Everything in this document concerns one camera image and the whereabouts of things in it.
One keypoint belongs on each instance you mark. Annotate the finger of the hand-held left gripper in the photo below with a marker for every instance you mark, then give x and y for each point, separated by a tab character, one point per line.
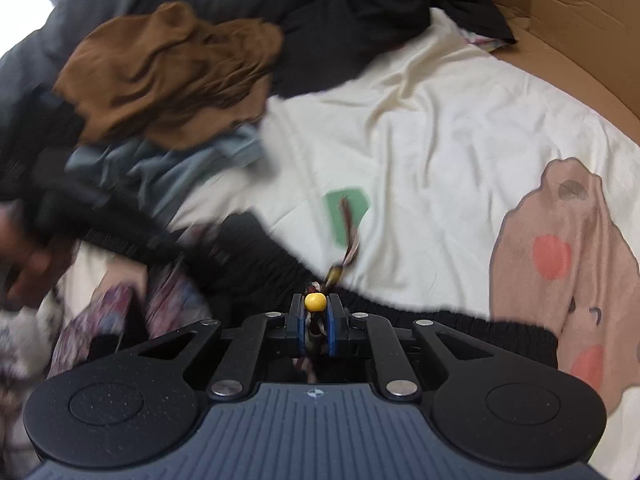
192	260

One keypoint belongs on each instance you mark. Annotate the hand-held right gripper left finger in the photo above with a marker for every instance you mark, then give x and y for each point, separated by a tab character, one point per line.
300	331

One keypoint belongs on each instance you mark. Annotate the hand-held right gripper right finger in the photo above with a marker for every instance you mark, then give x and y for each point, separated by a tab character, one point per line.
331	331

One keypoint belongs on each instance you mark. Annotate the person's left hand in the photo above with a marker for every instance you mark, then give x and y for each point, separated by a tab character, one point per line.
30	266

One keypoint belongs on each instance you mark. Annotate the blue-grey garment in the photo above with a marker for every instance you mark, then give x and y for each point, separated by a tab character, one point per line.
165	175

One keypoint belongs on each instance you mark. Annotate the brown garment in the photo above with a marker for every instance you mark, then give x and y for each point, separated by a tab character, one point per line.
165	75

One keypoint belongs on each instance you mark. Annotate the cream bear print bed sheet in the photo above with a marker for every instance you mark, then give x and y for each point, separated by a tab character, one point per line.
425	160

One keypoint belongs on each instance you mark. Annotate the floral patterned cloth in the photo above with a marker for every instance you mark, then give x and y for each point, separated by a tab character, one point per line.
477	40

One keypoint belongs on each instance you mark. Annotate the brown cardboard box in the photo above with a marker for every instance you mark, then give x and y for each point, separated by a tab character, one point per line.
575	10

